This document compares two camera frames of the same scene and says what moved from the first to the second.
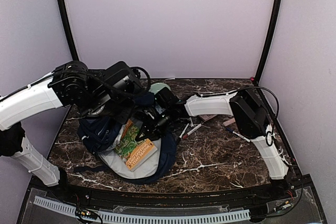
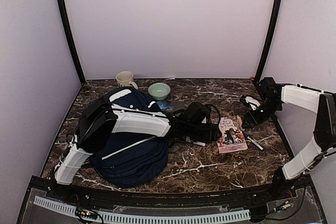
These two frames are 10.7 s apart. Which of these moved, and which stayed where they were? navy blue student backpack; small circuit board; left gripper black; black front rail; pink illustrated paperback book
Moved: left gripper black; pink illustrated paperback book; navy blue student backpack
Stayed: black front rail; small circuit board
